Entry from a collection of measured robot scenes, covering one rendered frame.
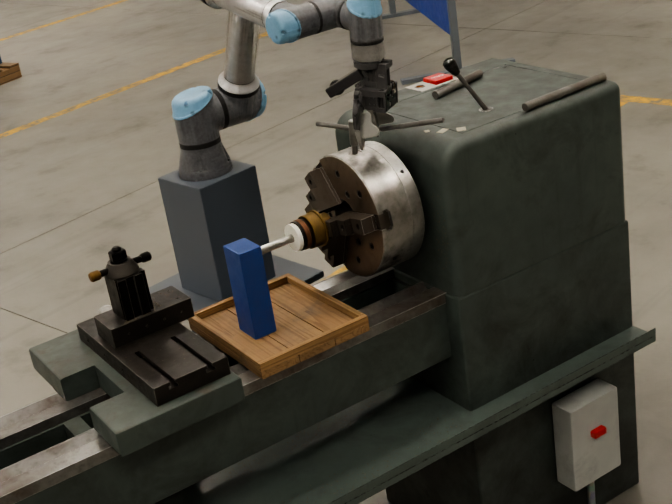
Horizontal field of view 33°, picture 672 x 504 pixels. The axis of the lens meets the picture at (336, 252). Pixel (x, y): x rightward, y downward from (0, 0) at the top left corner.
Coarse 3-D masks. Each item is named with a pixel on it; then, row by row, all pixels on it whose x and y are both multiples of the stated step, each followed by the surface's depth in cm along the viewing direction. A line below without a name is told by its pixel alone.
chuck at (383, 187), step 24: (336, 168) 271; (360, 168) 265; (384, 168) 267; (336, 192) 275; (360, 192) 266; (384, 192) 264; (408, 216) 267; (360, 240) 274; (384, 240) 265; (408, 240) 269; (360, 264) 278; (384, 264) 271
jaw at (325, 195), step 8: (320, 168) 276; (312, 176) 275; (320, 176) 276; (312, 184) 276; (320, 184) 275; (328, 184) 276; (312, 192) 273; (320, 192) 274; (328, 192) 275; (312, 200) 274; (320, 200) 273; (328, 200) 274; (336, 200) 275; (344, 200) 275; (312, 208) 271; (320, 208) 272; (328, 208) 273; (336, 208) 277
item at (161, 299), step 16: (176, 288) 267; (160, 304) 260; (176, 304) 259; (96, 320) 258; (112, 320) 256; (144, 320) 255; (160, 320) 258; (176, 320) 260; (112, 336) 252; (128, 336) 254; (144, 336) 257
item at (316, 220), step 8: (304, 216) 269; (312, 216) 269; (320, 216) 268; (328, 216) 271; (296, 224) 267; (304, 224) 267; (312, 224) 267; (320, 224) 268; (304, 232) 266; (312, 232) 267; (320, 232) 268; (328, 232) 268; (304, 240) 266; (312, 240) 268; (320, 240) 269; (328, 240) 270; (304, 248) 268; (312, 248) 271
